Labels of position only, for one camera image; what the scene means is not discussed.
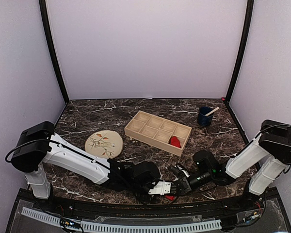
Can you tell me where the black front table rail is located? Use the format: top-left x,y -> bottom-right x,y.
44,196 -> 241,218

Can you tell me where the dark blue enamel mug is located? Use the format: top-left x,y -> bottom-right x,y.
197,106 -> 214,127

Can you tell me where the black frame post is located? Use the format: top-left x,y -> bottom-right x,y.
225,0 -> 254,105
39,0 -> 70,105

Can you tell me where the white slotted cable duct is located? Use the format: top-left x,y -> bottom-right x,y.
21,207 -> 222,233

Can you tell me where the left black frame post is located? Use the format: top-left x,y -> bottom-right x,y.
39,0 -> 70,105

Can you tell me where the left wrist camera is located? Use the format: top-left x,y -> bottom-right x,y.
148,181 -> 178,196

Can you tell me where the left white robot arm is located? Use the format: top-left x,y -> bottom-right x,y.
5,121 -> 164,212

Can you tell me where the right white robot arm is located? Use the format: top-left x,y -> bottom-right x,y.
170,120 -> 291,211

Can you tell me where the red santa sock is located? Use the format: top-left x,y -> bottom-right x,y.
164,195 -> 175,201
169,136 -> 181,148

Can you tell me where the round painted wooden plate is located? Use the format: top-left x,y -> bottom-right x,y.
85,130 -> 123,159

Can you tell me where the right black frame post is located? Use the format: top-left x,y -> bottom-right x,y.
225,0 -> 254,105

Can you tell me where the wooden stick in mug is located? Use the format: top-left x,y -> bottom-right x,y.
205,107 -> 220,117

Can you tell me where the wooden compartment tray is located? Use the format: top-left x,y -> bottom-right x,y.
125,111 -> 192,156

